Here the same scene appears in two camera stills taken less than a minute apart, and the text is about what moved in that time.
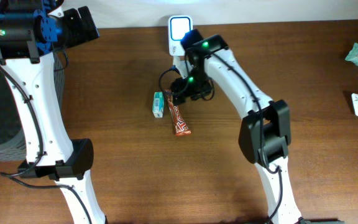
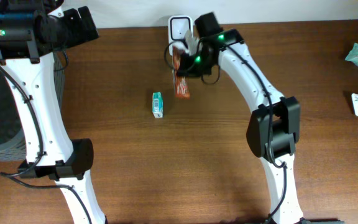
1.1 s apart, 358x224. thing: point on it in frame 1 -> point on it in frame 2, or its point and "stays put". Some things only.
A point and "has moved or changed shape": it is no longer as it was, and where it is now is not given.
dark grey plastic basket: (2, 128) stays put
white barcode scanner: (178, 26) stays put
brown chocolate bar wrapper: (180, 125) has moved or changed shape
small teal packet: (158, 106) stays put
